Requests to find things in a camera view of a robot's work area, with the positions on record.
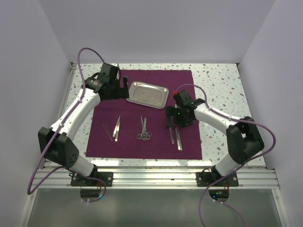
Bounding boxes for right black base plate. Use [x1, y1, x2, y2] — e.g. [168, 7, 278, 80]
[196, 167, 239, 187]

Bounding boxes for steel scalpel handle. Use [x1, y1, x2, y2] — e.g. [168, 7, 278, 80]
[175, 127, 183, 151]
[169, 127, 175, 144]

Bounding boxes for thin steel tweezers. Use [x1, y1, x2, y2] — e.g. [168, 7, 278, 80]
[102, 123, 113, 141]

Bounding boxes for steel clamp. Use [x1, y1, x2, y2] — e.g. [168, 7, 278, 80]
[136, 117, 144, 140]

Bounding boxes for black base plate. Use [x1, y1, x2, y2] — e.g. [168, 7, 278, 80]
[196, 167, 239, 187]
[69, 172, 114, 187]

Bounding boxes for steel instrument tray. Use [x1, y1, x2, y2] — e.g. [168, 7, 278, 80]
[127, 81, 169, 109]

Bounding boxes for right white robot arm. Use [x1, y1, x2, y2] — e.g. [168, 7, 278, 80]
[165, 98, 265, 186]

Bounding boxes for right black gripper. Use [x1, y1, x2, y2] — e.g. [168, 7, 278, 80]
[166, 105, 193, 128]

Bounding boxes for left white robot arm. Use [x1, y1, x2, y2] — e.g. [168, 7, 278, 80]
[38, 70, 129, 186]

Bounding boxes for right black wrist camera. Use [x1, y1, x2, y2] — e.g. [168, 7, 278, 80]
[173, 90, 193, 107]

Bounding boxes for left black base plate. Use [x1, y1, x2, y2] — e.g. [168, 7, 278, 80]
[69, 172, 114, 187]

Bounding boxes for steel scissors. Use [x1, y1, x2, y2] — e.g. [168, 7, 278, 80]
[142, 117, 152, 140]

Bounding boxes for steel forceps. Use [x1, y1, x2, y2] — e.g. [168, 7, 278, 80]
[137, 117, 152, 140]

